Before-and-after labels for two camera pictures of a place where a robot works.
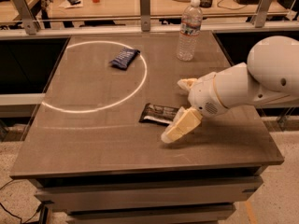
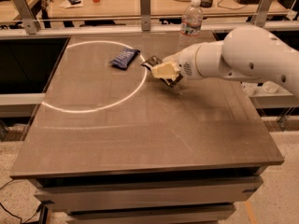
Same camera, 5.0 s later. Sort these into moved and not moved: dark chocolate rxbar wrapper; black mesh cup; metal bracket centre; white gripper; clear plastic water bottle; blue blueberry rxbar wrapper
Moved: white gripper; dark chocolate rxbar wrapper
Not moved: blue blueberry rxbar wrapper; black mesh cup; clear plastic water bottle; metal bracket centre
